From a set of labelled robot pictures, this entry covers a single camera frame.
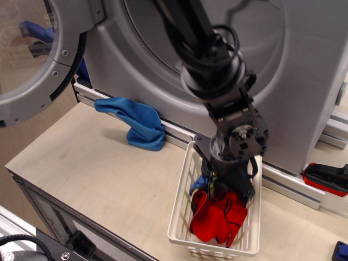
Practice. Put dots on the green cloth with black trim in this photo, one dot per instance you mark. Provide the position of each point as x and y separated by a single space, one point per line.
211 186

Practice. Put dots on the round grey machine door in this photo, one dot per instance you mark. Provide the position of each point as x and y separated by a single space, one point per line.
30 85

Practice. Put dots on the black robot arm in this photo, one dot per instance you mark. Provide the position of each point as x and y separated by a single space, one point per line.
214 72

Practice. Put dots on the blue folded cloth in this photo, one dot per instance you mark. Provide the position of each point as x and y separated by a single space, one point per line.
146 130

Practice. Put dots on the red and black clamp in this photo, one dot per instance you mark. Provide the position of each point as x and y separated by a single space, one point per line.
327 178

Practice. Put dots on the grey toy washing machine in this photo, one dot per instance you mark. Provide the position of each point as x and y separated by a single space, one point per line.
298 50

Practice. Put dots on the aluminium table frame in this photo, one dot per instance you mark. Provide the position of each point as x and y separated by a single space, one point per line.
70 227

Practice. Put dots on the aluminium extrusion rail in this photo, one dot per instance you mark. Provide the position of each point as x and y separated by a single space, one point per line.
274 178

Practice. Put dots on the blue clamp behind door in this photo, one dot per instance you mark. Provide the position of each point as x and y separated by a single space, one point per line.
45 38

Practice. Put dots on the white plastic laundry basket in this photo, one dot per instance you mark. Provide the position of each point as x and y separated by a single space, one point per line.
245 244

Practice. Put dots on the black metal bracket plate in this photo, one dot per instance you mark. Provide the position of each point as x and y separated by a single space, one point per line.
59 248

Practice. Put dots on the light blue cloth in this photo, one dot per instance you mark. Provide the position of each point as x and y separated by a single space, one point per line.
201 184

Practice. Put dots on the blue black clamp corner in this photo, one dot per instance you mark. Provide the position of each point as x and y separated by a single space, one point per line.
340 252

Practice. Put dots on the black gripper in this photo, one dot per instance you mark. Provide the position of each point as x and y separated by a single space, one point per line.
234 174

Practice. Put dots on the red cloth with black trim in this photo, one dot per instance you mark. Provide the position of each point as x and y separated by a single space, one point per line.
217 218

